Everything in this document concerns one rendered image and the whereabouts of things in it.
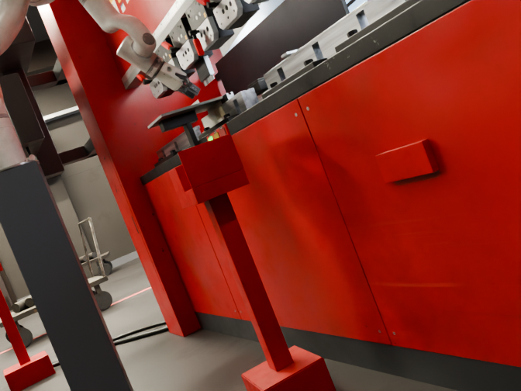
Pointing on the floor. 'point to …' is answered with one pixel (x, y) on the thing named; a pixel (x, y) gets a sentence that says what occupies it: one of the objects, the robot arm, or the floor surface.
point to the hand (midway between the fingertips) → (192, 91)
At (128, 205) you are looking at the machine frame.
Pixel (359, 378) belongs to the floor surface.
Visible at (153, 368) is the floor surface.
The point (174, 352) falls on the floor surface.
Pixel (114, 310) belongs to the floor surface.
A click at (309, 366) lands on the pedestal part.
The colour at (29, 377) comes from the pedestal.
